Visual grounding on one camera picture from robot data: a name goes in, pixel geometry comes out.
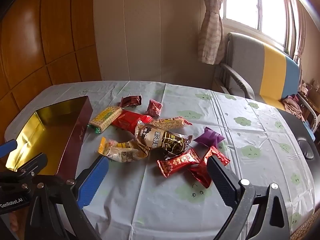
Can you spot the brown black snack bag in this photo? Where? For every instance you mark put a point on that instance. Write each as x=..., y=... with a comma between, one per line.
x=160, y=140

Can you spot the dark red candy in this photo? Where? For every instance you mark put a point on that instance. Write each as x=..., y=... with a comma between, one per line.
x=130, y=101
x=153, y=107

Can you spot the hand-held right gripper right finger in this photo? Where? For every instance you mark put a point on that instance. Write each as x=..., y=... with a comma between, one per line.
x=225, y=181

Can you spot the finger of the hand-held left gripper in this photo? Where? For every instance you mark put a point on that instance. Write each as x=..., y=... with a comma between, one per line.
x=7, y=148
x=32, y=164

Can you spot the red gold patterned candy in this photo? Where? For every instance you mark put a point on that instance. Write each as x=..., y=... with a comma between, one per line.
x=177, y=162
x=200, y=173

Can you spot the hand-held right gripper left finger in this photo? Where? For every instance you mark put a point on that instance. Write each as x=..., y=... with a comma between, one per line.
x=92, y=177

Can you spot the plain red snack packet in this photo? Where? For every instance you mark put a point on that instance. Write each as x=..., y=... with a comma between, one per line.
x=130, y=120

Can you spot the sesame bar packet cartoon print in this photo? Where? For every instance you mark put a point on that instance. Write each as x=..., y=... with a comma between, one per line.
x=170, y=122

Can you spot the pink clothes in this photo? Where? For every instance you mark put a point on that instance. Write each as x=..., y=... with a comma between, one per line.
x=292, y=106

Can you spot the brown wooden wardrobe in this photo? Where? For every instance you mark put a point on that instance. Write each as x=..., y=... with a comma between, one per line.
x=37, y=42

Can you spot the window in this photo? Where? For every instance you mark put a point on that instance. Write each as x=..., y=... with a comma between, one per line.
x=250, y=2

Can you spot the grey yellow blue armchair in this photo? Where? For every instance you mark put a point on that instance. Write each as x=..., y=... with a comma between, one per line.
x=245, y=55

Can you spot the beige yellow bread packet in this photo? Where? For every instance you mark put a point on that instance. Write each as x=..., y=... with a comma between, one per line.
x=120, y=153

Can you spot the purple candy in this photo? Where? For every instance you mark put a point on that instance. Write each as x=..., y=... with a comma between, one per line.
x=208, y=137

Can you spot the yellow green cracker packet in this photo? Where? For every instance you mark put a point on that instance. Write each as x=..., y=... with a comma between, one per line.
x=106, y=117

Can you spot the maroon gift box gold lining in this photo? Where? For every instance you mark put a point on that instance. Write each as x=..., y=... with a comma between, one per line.
x=75, y=130

